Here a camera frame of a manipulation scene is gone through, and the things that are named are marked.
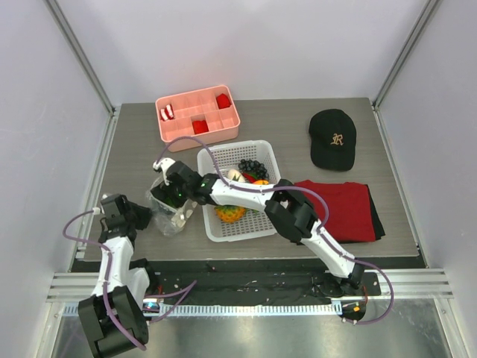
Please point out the black baseball cap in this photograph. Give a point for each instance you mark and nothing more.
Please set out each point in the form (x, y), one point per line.
(333, 138)

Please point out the white plastic basket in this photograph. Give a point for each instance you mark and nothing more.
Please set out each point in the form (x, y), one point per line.
(253, 224)

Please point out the green fake leafy vegetable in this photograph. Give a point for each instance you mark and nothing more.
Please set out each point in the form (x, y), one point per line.
(174, 202)

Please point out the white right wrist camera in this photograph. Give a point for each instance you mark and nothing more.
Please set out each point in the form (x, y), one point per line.
(162, 166)

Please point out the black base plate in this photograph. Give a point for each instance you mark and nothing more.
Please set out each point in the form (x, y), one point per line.
(249, 283)

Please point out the red fake chili pepper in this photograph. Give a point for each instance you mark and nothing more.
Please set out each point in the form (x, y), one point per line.
(250, 177)

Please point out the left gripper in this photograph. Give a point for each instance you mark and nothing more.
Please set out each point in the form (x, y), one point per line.
(145, 213)

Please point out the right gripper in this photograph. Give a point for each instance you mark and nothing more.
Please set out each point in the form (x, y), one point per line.
(168, 195)

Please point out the polka dot zip bag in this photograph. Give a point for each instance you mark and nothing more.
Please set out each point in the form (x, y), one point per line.
(169, 221)

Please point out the red folded shirt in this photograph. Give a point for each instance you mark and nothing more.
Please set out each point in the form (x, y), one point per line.
(350, 214)

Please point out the white slotted cable duct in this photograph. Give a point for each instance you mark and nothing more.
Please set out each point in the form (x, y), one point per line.
(256, 311)

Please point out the pink divided organizer box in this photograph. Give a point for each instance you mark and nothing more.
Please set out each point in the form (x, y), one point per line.
(199, 104)

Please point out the red white striped sock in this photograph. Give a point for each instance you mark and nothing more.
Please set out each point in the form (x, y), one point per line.
(166, 113)

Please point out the red rolled sock front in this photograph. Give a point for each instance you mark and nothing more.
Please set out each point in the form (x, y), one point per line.
(200, 126)

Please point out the black folded cloth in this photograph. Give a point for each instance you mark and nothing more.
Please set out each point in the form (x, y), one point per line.
(378, 228)

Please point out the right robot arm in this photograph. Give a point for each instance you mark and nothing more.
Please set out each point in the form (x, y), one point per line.
(288, 209)

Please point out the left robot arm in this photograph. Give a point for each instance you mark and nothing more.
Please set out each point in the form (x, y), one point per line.
(112, 317)

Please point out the red rolled sock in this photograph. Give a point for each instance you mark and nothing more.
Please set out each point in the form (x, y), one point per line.
(223, 101)
(200, 126)

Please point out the dark fake grape bunch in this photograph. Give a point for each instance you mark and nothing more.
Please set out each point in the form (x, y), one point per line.
(254, 166)

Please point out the red rolled sock back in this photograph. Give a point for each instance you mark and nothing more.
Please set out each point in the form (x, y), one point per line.
(223, 101)

